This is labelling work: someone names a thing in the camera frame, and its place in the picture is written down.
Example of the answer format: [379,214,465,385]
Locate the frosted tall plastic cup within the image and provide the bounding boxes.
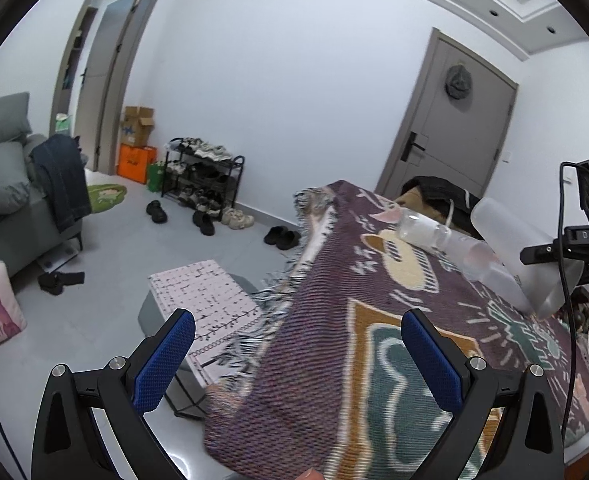
[470,197,565,320]

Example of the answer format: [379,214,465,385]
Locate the person's left hand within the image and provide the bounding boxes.
[296,468,325,480]

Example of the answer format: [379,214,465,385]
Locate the clear plastic water bottle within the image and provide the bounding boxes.
[397,208,501,281]

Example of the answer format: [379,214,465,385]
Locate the black jacket on chair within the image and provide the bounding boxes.
[400,176,480,226]

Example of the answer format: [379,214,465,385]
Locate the brown chair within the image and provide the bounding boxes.
[395,186,470,235]

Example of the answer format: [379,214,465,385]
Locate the grey door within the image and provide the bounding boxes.
[375,28,518,198]

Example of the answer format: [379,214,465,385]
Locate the grey stool patterned cushion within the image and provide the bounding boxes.
[138,260,261,420]

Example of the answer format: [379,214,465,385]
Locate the grey cap on door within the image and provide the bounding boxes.
[444,64,473,100]

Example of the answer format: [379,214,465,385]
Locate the purple patterned woven blanket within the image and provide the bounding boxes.
[204,181,589,479]

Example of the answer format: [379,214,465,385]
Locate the grey sofa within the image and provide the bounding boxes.
[0,91,83,276]

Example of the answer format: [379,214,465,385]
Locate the green floor mat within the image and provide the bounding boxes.
[87,183,127,214]

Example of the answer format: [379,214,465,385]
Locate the dark jeans on sofa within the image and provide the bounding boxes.
[30,134,92,232]

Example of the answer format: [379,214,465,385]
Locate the orange box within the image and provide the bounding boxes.
[116,144,157,184]

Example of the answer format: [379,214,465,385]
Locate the black shoe rack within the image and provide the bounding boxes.
[160,138,246,220]

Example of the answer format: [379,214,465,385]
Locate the cardboard box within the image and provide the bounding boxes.
[120,106,154,148]

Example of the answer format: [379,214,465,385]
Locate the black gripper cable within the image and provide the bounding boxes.
[558,160,583,441]

